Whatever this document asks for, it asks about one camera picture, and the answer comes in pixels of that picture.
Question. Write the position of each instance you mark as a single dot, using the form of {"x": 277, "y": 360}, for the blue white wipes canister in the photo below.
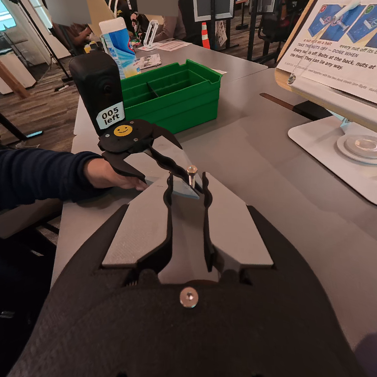
{"x": 117, "y": 44}

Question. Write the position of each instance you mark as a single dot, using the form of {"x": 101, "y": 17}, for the black office chair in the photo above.
{"x": 274, "y": 26}

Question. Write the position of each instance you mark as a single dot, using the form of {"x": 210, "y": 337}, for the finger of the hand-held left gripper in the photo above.
{"x": 179, "y": 160}
{"x": 141, "y": 166}

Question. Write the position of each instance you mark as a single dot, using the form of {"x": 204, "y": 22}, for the folded printed leaflet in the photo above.
{"x": 148, "y": 61}

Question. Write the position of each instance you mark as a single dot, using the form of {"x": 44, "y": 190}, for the white stand base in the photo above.
{"x": 318, "y": 141}

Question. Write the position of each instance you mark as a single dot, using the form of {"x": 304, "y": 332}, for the black bin divider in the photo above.
{"x": 152, "y": 88}

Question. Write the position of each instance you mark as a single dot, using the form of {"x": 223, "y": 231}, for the plain white sheet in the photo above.
{"x": 219, "y": 71}

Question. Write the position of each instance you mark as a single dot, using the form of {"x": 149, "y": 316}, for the person's left forearm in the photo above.
{"x": 38, "y": 176}

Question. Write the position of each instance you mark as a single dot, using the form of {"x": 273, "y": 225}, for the hanging printed sheet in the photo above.
{"x": 221, "y": 32}

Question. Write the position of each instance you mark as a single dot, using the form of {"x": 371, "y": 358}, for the instruction sheet on stand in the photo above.
{"x": 299, "y": 29}

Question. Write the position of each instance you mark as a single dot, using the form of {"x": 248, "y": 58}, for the person's left hand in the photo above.
{"x": 103, "y": 175}

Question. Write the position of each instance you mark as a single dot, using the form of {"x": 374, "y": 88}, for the silver hex bolt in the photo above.
{"x": 191, "y": 172}

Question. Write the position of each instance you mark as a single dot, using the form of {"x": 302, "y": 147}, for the green plastic bin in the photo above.
{"x": 176, "y": 112}

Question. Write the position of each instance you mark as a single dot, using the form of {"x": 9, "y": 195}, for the wooden beam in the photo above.
{"x": 14, "y": 82}

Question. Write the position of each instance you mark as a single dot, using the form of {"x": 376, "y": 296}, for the white plastic rack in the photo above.
{"x": 147, "y": 41}

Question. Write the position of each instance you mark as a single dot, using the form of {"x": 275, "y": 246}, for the white papers with red print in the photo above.
{"x": 170, "y": 45}

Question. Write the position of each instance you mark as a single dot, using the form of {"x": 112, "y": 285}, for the grey framed display board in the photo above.
{"x": 213, "y": 7}

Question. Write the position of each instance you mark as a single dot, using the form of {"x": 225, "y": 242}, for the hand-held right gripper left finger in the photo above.
{"x": 138, "y": 229}

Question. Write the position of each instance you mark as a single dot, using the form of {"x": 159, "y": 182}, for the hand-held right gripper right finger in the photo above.
{"x": 235, "y": 229}

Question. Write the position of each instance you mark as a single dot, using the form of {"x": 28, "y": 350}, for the printed instruction sheet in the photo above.
{"x": 338, "y": 53}

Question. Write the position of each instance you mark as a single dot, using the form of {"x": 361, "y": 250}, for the orange traffic cone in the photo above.
{"x": 205, "y": 38}

